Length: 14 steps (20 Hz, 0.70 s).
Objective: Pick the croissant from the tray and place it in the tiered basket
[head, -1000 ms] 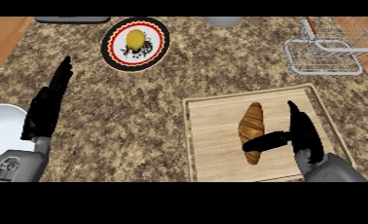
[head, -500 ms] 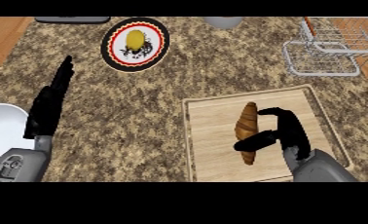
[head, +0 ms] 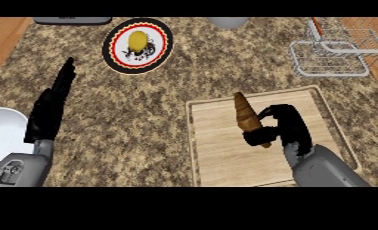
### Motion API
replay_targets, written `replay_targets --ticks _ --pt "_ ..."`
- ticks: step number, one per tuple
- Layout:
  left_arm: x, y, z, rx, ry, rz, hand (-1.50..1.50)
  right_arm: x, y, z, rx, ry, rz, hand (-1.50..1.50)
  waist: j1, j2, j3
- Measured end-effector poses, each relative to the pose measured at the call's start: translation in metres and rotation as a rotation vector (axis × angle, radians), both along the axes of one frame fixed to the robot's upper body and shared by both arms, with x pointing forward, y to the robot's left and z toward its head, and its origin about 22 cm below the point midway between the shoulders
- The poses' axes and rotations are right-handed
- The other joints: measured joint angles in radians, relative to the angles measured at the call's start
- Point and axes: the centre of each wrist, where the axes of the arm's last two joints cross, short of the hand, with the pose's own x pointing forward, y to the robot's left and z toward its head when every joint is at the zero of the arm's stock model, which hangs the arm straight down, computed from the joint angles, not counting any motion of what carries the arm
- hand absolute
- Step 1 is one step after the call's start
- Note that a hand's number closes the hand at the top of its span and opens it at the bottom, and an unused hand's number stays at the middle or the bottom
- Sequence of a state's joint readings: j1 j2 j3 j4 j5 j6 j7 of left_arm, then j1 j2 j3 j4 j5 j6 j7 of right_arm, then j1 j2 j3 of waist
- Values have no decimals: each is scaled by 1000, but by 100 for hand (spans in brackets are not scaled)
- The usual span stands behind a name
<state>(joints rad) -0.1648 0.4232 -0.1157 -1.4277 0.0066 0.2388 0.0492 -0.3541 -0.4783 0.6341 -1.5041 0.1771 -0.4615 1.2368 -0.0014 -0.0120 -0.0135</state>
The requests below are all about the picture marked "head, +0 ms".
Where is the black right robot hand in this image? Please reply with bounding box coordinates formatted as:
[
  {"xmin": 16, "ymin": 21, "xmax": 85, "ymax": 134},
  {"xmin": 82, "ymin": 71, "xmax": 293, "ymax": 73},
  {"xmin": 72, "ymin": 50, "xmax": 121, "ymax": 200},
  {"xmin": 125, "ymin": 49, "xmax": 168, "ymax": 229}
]
[{"xmin": 240, "ymin": 104, "xmax": 314, "ymax": 157}]

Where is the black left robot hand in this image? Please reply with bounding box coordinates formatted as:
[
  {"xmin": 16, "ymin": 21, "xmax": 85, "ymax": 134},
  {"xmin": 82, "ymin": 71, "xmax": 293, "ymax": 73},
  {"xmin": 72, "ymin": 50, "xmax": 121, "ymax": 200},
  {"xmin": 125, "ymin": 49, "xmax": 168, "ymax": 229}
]
[{"xmin": 22, "ymin": 56, "xmax": 78, "ymax": 144}]

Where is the brown croissant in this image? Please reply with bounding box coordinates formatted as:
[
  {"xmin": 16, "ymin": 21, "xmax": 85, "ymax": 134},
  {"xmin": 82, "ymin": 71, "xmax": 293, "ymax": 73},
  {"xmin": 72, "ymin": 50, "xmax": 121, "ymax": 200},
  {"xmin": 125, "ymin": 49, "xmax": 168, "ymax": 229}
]
[{"xmin": 231, "ymin": 91, "xmax": 273, "ymax": 149}]

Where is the pale wooden tray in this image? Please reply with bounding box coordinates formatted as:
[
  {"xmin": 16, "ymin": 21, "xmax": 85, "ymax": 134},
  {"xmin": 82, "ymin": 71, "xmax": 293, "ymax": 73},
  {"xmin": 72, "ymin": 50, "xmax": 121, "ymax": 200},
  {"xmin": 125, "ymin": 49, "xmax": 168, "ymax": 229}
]
[{"xmin": 184, "ymin": 85, "xmax": 363, "ymax": 188}]

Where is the white round plate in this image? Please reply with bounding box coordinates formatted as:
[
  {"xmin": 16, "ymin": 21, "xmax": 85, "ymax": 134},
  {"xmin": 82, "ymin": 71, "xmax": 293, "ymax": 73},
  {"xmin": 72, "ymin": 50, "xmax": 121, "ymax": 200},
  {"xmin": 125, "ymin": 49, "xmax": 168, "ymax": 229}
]
[{"xmin": 0, "ymin": 106, "xmax": 36, "ymax": 162}]

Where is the black red white patterned plate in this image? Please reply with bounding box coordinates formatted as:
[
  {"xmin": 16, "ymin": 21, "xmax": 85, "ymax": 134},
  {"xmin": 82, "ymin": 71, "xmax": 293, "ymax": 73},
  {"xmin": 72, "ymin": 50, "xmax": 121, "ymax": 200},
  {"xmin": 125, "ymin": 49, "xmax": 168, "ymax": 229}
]
[{"xmin": 100, "ymin": 17, "xmax": 175, "ymax": 75}]

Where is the dark grey flat appliance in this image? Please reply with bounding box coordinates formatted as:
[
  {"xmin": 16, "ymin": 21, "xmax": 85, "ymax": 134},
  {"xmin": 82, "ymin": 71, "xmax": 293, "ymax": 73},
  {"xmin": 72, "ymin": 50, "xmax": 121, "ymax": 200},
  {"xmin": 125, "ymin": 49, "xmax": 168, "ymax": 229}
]
[{"xmin": 32, "ymin": 16, "xmax": 113, "ymax": 26}]

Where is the yellow lemon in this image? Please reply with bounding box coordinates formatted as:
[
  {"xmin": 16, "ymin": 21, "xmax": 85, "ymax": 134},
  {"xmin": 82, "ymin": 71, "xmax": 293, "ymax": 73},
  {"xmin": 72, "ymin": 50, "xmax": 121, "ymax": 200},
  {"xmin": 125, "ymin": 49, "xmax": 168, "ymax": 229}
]
[{"xmin": 127, "ymin": 30, "xmax": 150, "ymax": 53}]

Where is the grey round container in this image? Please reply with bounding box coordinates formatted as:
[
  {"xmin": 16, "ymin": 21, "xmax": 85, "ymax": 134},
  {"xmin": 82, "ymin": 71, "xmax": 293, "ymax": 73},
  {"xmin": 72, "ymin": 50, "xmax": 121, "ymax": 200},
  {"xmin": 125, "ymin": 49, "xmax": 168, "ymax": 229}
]
[{"xmin": 205, "ymin": 16, "xmax": 251, "ymax": 30}]

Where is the white wire tiered basket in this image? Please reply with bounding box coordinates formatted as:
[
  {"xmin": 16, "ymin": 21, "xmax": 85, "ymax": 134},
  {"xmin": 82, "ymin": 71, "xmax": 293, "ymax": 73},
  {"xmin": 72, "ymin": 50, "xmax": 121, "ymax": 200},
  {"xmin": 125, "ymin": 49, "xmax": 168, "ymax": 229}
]
[{"xmin": 287, "ymin": 17, "xmax": 378, "ymax": 78}]

